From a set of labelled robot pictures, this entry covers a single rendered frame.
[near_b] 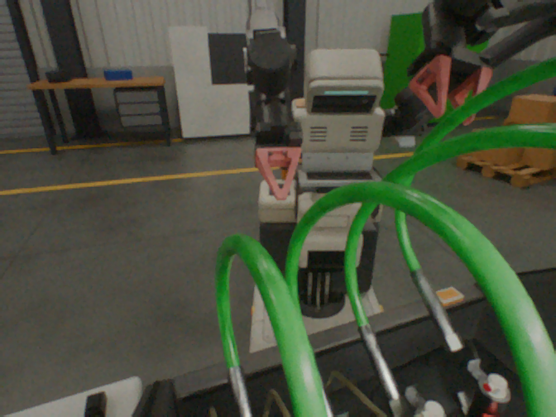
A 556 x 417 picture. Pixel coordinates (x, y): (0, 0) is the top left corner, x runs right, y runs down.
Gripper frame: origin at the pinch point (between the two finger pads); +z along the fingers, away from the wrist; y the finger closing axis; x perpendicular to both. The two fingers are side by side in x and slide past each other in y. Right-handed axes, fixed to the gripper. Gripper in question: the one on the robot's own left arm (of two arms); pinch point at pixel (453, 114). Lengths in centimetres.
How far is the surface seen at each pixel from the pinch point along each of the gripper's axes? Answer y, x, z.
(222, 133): -3, 443, -251
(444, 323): -5.1, 0.1, 29.0
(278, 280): -30.3, -18.4, 28.4
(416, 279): -7.1, 1.8, 24.1
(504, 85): -11.5, -16.7, 10.8
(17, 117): -310, 528, -259
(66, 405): -47, 23, 42
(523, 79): -11.4, -18.2, 11.3
